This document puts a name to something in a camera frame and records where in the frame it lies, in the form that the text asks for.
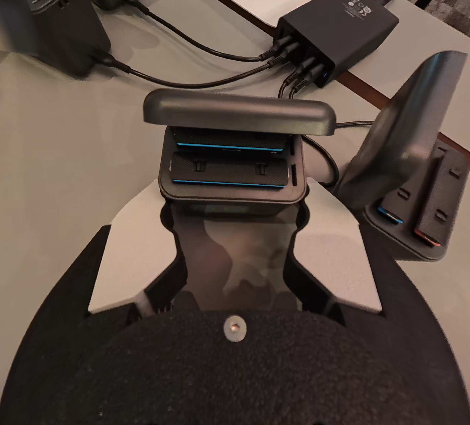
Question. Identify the black battery blue stripe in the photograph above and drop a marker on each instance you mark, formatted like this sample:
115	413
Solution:
220	137
407	194
220	170

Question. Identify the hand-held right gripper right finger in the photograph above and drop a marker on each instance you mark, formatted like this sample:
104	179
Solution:
338	263

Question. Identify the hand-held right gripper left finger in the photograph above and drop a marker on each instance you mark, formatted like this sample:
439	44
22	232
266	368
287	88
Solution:
132	263

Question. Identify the black charging hub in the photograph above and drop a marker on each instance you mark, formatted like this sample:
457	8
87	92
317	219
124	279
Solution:
338	25

